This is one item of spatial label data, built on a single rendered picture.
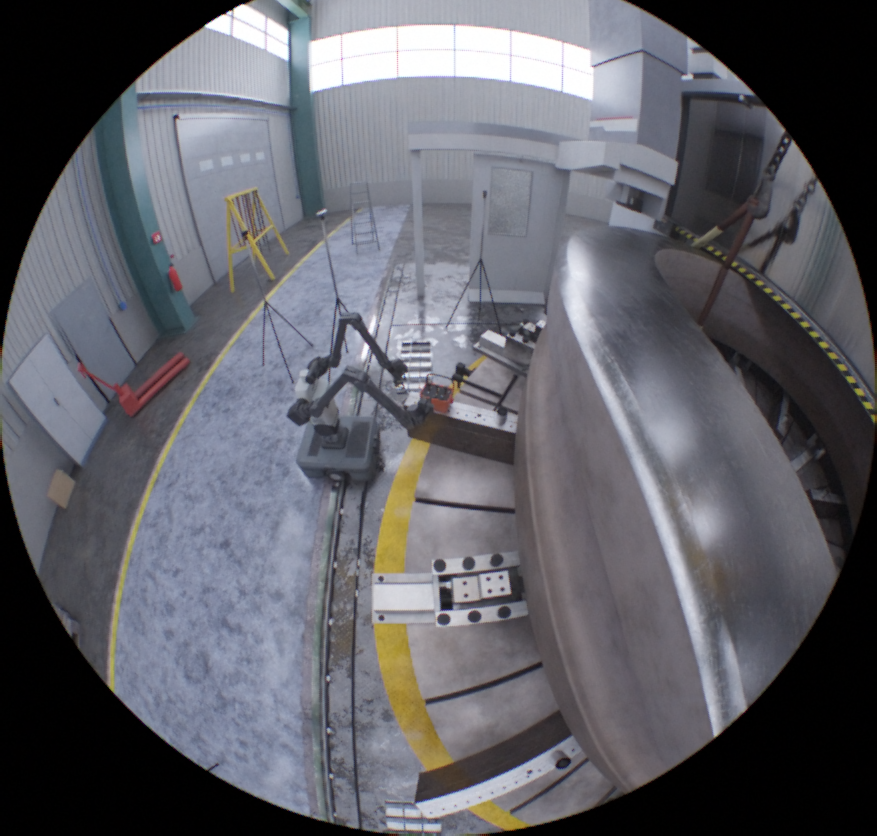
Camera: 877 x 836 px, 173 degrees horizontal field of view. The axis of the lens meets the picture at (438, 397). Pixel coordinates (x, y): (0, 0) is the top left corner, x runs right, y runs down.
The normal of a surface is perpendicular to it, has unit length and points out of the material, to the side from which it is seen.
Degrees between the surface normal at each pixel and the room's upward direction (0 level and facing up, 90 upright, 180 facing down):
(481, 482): 0
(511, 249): 90
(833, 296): 90
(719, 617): 45
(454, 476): 0
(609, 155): 90
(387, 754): 0
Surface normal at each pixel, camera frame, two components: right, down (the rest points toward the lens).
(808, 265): -1.00, 0.04
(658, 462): -0.71, -0.46
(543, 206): 0.03, 0.73
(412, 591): 0.00, -0.69
